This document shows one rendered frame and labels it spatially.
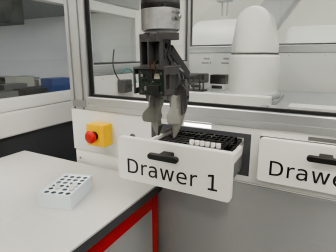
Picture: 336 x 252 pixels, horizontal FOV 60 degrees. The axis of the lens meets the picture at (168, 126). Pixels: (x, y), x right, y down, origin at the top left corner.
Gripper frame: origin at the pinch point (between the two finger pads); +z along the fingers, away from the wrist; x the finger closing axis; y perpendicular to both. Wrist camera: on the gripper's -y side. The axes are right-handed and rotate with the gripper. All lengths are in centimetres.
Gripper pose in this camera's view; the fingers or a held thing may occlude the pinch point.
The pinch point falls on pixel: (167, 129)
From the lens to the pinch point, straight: 63.7
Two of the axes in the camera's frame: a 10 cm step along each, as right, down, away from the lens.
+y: -4.7, 2.3, -8.5
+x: 8.8, 1.1, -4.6
